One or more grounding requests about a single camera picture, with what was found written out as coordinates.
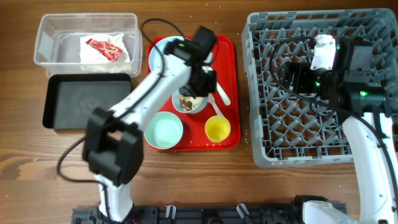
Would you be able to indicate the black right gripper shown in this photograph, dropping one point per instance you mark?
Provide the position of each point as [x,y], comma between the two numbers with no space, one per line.
[292,78]

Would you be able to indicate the rice and food scraps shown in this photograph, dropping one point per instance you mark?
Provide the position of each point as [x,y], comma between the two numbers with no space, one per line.
[189,103]

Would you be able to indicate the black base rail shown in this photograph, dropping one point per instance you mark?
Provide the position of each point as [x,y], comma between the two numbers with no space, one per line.
[281,213]

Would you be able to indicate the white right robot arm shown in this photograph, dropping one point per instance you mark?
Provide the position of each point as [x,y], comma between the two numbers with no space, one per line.
[338,78]

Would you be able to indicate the white plastic spoon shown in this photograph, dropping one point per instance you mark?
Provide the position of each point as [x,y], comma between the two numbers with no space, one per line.
[225,98]

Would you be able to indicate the yellow plastic cup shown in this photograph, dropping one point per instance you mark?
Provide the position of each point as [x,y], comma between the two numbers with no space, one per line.
[217,128]

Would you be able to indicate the grey dishwasher rack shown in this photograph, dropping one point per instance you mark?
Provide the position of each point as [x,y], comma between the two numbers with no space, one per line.
[286,131]

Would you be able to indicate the red candy wrapper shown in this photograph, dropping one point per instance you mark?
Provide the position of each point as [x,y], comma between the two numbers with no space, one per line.
[107,49]

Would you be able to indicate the red plastic tray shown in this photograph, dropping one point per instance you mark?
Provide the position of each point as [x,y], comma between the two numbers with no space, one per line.
[194,137]

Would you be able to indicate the mint green bowl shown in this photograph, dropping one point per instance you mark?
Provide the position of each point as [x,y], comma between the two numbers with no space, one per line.
[164,131]

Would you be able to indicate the white plastic fork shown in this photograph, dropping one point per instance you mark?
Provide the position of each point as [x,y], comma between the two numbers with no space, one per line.
[211,101]

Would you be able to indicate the light blue bowl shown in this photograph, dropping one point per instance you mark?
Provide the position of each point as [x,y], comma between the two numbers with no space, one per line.
[176,105]

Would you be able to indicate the clear plastic bin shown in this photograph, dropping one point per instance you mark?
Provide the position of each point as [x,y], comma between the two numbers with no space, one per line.
[57,46]

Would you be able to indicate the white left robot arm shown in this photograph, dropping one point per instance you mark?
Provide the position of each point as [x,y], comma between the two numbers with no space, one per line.
[114,145]

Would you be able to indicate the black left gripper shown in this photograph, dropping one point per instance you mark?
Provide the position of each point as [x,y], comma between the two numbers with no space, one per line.
[210,86]

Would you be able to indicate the light blue round plate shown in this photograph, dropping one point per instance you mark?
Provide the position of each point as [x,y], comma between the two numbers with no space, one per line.
[155,57]

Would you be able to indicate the black waste tray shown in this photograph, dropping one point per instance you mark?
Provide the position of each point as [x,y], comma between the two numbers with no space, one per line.
[71,98]

